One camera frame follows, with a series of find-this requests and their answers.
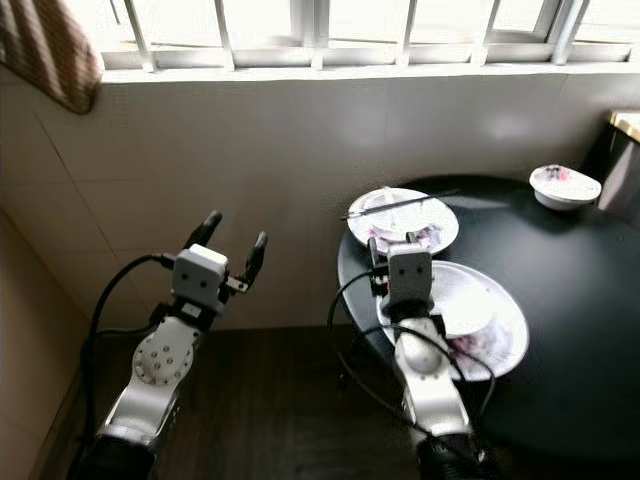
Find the dark furniture with beige top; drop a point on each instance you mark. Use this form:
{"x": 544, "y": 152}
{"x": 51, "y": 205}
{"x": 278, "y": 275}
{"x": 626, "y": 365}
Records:
{"x": 622, "y": 180}

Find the white window frame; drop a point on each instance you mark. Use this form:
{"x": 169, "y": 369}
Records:
{"x": 360, "y": 60}

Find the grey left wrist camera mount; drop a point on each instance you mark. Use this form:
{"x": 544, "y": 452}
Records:
{"x": 198, "y": 278}

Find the white bowl with floral inside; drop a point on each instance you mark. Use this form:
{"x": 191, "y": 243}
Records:
{"x": 565, "y": 198}

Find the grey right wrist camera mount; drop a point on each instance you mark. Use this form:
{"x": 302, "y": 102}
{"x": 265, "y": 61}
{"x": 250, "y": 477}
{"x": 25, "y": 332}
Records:
{"x": 410, "y": 282}

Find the black round table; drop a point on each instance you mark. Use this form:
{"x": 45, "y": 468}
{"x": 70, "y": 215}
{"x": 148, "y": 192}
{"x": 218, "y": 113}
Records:
{"x": 570, "y": 300}

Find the small white bowl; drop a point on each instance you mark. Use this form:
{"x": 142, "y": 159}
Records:
{"x": 470, "y": 305}

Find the brown checkered cloth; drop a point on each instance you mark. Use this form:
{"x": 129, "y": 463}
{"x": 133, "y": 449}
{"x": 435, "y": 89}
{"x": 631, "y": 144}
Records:
{"x": 50, "y": 50}

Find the white floral plate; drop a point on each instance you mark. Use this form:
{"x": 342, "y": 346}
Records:
{"x": 510, "y": 330}
{"x": 375, "y": 225}

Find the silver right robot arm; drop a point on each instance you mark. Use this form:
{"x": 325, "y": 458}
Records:
{"x": 425, "y": 365}

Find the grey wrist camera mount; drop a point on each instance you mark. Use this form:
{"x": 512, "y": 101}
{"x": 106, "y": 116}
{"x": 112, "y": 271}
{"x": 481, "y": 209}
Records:
{"x": 410, "y": 282}
{"x": 198, "y": 278}

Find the black chopstick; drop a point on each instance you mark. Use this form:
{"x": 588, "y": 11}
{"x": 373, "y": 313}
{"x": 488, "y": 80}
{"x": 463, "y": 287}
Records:
{"x": 400, "y": 203}

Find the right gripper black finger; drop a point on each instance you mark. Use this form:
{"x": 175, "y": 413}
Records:
{"x": 373, "y": 252}

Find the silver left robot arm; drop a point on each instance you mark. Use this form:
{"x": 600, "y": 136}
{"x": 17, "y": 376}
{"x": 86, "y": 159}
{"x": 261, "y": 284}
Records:
{"x": 160, "y": 360}

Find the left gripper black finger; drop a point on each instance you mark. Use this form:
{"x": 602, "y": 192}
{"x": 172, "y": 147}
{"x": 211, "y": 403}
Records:
{"x": 206, "y": 230}
{"x": 257, "y": 258}

